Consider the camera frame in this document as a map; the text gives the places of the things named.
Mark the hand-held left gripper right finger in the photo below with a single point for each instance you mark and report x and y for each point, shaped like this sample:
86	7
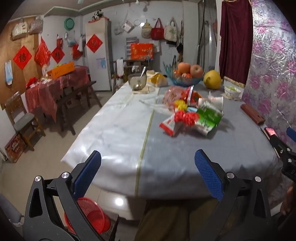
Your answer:
208	176

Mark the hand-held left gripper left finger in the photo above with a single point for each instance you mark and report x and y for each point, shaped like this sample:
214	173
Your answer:
89	171

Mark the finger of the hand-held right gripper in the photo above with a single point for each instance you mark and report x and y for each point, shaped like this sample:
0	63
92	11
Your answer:
279	146
291	134

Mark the red plastic mesh basket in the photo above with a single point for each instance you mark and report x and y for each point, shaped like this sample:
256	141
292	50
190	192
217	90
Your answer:
92	213

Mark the green and white packet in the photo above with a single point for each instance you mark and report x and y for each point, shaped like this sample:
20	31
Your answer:
208	119

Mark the red foam fruit net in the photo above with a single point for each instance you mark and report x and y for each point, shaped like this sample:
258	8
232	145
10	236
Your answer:
186	118

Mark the yellow foam fruit net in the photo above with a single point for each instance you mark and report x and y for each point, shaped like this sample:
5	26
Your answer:
180	105

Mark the red snack bag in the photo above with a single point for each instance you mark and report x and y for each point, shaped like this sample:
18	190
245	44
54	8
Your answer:
190	95

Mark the pink plastic bag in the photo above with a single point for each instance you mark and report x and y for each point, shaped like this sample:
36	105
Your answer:
171	96

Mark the person's right hand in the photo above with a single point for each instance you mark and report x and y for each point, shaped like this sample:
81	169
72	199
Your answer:
286	200

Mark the white tablecloth table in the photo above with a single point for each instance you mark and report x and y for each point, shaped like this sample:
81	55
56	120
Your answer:
180	150

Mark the red-brown leather phone case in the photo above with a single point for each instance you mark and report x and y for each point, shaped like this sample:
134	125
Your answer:
252	114

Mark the person's olive trousers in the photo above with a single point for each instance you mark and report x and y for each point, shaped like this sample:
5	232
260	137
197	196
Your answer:
166	222

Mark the white ceramic bowl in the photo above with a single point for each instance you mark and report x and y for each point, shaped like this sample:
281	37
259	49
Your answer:
232	93

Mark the red cardboard box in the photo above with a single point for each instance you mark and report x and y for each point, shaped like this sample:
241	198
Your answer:
15	148

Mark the dark wooden bench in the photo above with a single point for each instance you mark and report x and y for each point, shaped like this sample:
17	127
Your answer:
76	91

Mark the wooden chair with grey cushion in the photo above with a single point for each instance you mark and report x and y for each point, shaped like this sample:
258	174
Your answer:
23	120

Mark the yellow pomelo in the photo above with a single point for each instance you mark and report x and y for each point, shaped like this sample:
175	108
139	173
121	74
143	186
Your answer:
212	80

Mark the blue glass fruit bowl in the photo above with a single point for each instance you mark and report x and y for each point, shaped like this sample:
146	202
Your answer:
185	81

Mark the white refrigerator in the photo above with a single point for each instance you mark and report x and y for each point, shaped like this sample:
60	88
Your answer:
99	69

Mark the clear glass cup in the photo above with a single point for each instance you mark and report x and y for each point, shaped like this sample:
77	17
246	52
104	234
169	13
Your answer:
136	80

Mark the pile of red wrapped candies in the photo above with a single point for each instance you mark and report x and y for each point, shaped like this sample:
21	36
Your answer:
182	75

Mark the orange cardboard box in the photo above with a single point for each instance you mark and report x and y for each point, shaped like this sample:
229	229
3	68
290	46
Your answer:
61	70

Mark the yellow bread bag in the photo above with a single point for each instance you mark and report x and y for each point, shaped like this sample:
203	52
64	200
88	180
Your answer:
158	80

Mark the dark red curtain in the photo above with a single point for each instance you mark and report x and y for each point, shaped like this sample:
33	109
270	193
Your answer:
234	41

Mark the white hanging cloth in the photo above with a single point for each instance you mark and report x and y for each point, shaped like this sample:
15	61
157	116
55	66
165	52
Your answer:
120	67

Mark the glass bowl with spoon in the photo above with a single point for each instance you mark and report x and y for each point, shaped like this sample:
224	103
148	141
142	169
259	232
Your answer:
141	75

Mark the small red diamond poster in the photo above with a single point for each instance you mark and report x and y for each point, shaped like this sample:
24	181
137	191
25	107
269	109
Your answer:
57	54

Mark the red plastic bag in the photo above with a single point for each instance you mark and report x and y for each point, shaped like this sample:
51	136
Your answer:
42	54

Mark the pack of blue face masks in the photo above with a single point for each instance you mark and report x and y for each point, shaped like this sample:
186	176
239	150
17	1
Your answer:
8	73

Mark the red diamond paper on refrigerator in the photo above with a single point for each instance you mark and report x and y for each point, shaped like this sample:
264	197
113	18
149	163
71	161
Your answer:
94	43

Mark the red gift box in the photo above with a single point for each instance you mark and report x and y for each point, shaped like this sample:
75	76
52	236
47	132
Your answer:
141	51

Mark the large red diamond poster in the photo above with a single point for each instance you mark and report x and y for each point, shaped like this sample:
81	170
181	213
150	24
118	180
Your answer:
22	57

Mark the black bag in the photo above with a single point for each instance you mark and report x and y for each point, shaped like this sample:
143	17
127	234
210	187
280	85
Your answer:
171	42

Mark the green plastic basin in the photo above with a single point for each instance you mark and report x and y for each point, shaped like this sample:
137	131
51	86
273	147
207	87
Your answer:
69	24

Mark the beige printed tote bag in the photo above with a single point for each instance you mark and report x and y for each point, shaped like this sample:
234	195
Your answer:
170	31

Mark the cream cloth bag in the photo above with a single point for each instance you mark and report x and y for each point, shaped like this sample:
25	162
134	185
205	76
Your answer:
146	31

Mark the red tote bag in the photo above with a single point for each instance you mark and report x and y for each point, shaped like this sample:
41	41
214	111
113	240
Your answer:
157	33

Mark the clear plastic handbag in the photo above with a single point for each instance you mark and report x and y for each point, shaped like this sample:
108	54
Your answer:
36	26

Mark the white woven handbag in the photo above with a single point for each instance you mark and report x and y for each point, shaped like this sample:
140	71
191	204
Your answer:
19	31

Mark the black and white stuffed toy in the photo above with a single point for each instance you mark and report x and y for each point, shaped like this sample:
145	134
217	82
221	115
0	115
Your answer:
97	15

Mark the floral foil wall covering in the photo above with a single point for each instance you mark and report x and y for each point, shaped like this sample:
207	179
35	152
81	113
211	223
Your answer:
270	69

